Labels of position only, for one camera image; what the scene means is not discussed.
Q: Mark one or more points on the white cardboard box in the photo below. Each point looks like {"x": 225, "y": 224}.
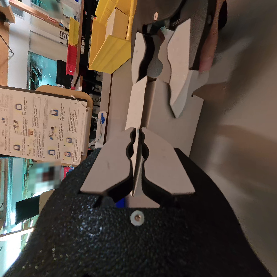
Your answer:
{"x": 157, "y": 101}

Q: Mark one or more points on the stack of red bins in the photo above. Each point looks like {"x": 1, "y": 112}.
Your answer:
{"x": 71, "y": 60}

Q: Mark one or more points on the white clamp with blue lever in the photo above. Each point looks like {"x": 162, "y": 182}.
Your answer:
{"x": 101, "y": 129}

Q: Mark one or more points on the blue labelled bin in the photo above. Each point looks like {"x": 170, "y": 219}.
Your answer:
{"x": 120, "y": 203}

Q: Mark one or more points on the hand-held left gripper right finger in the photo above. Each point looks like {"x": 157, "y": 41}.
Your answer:
{"x": 164, "y": 166}

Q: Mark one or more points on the stack of yellow bins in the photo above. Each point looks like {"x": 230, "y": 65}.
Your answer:
{"x": 74, "y": 30}

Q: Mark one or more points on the pale cardboard carton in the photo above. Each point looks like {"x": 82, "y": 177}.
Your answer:
{"x": 118, "y": 23}

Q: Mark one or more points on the printed instruction sheet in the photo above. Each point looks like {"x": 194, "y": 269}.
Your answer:
{"x": 43, "y": 123}

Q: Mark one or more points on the person's right hand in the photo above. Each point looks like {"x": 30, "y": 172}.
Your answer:
{"x": 208, "y": 54}

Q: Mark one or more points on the black flat panel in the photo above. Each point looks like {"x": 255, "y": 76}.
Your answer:
{"x": 27, "y": 210}

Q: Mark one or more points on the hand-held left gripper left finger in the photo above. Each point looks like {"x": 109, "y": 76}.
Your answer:
{"x": 108, "y": 166}

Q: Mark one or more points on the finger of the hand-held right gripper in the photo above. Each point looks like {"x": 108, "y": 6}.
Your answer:
{"x": 138, "y": 58}
{"x": 180, "y": 71}

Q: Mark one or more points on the rounded wooden board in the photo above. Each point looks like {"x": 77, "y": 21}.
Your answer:
{"x": 61, "y": 90}

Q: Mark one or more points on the yellow plastic bin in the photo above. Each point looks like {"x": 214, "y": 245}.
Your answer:
{"x": 112, "y": 54}
{"x": 108, "y": 8}

